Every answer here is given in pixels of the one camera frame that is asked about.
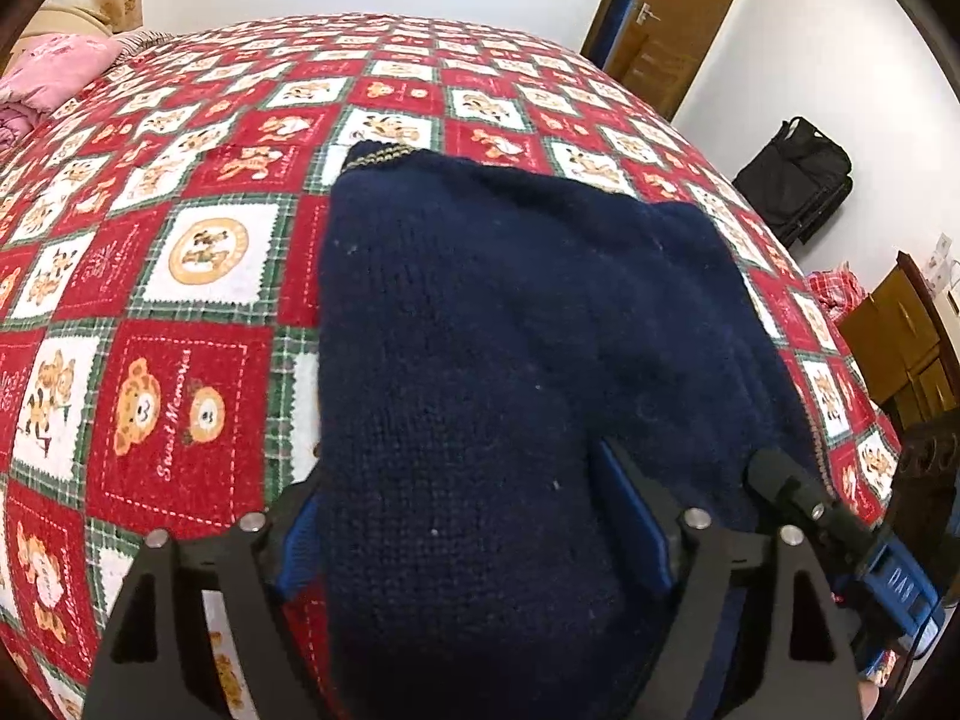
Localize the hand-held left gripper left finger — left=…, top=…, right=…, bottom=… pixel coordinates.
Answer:
left=86, top=463, right=325, bottom=720

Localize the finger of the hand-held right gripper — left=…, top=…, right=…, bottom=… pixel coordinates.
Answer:
left=746, top=448, right=877, bottom=580

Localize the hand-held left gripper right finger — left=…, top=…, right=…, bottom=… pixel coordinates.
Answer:
left=598, top=439, right=860, bottom=720

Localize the navy striped knit sweater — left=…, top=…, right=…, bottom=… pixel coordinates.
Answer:
left=315, top=139, right=835, bottom=720

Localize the dark carved wooden chair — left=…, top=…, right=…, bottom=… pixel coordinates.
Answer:
left=885, top=420, right=960, bottom=537

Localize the brown wooden cabinet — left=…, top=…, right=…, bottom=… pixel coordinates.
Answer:
left=835, top=251, right=960, bottom=428

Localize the red plaid cloth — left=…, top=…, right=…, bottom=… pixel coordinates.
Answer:
left=805, top=262, right=871, bottom=332

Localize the black luggage bag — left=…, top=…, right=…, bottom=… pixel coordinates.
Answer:
left=733, top=117, right=854, bottom=248

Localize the red bear printed blanket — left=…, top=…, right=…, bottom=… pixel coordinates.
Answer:
left=0, top=11, right=905, bottom=720

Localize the brown wooden door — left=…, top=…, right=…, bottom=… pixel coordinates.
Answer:
left=581, top=0, right=755, bottom=121

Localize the striped pillow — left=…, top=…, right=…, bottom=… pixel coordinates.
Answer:
left=111, top=28, right=182, bottom=55

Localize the pink folded quilt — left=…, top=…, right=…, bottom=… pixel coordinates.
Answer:
left=0, top=33, right=125, bottom=149

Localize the cream wooden headboard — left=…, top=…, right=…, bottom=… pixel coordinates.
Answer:
left=21, top=4, right=115, bottom=40

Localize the black cable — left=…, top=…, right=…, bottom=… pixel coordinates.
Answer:
left=877, top=600, right=947, bottom=720

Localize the white wall outlet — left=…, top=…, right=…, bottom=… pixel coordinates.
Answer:
left=925, top=231, right=955, bottom=290

